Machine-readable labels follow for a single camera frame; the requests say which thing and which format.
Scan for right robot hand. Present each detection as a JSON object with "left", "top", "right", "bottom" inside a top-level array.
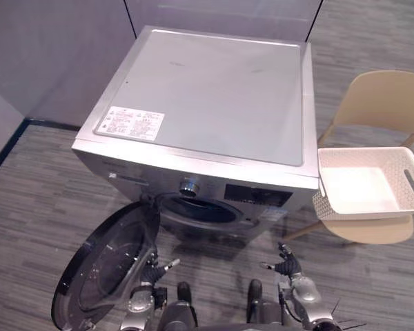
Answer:
[{"left": 259, "top": 241, "right": 302, "bottom": 277}]

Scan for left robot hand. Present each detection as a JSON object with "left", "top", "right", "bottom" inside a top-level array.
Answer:
[{"left": 141, "top": 248, "right": 182, "bottom": 285}]

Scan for white perforated laundry basket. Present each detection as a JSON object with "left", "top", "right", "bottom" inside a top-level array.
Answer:
[{"left": 312, "top": 146, "right": 414, "bottom": 222}]

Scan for silver front-load washing machine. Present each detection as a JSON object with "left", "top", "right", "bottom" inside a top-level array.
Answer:
[{"left": 71, "top": 24, "right": 320, "bottom": 244}]

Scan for round glass washer door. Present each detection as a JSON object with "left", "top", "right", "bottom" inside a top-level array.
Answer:
[{"left": 50, "top": 194, "right": 166, "bottom": 330}]

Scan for robot silver legs and feet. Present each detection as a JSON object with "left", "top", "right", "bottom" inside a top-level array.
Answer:
[{"left": 158, "top": 278, "right": 290, "bottom": 331}]

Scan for chrome washer control knob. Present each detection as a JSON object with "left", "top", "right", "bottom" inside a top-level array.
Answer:
[{"left": 179, "top": 175, "right": 201, "bottom": 198}]

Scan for white warning label sticker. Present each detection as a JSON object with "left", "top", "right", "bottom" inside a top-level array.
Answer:
[{"left": 100, "top": 106, "right": 166, "bottom": 142}]

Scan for beige plastic chair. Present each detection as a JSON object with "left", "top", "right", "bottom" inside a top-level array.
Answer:
[{"left": 283, "top": 70, "right": 414, "bottom": 245}]

